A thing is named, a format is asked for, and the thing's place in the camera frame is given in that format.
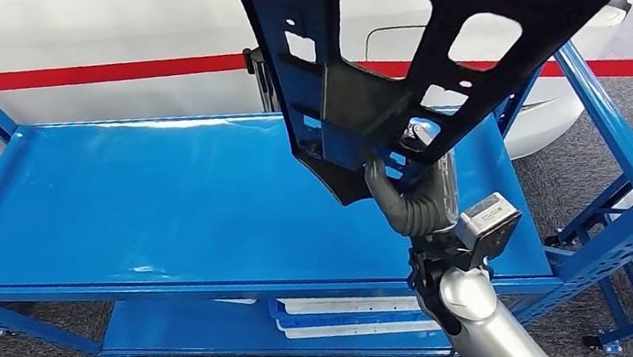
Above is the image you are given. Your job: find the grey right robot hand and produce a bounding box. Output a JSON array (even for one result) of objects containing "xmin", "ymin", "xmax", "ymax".
[{"xmin": 396, "ymin": 113, "xmax": 465, "ymax": 235}]

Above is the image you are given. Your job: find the red barrier belt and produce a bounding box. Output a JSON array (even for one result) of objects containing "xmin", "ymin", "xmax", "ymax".
[
  {"xmin": 0, "ymin": 38, "xmax": 249, "ymax": 103},
  {"xmin": 355, "ymin": 26, "xmax": 633, "ymax": 122}
]

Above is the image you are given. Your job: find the blue plastic tray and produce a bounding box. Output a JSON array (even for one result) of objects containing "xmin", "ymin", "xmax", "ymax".
[{"xmin": 266, "ymin": 276, "xmax": 434, "ymax": 343}]

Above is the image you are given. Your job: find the white car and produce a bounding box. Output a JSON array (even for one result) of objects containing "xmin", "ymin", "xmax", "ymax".
[{"xmin": 0, "ymin": 0, "xmax": 633, "ymax": 230}]

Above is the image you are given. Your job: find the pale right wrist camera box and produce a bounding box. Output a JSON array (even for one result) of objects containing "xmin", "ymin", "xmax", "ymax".
[{"xmin": 453, "ymin": 189, "xmax": 529, "ymax": 272}]

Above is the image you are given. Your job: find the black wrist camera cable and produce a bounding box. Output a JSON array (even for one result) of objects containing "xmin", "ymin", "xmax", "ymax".
[{"xmin": 404, "ymin": 243, "xmax": 457, "ymax": 342}]

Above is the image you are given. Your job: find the chrome stanchion post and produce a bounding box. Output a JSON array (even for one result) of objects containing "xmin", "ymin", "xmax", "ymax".
[{"xmin": 242, "ymin": 43, "xmax": 283, "ymax": 117}]

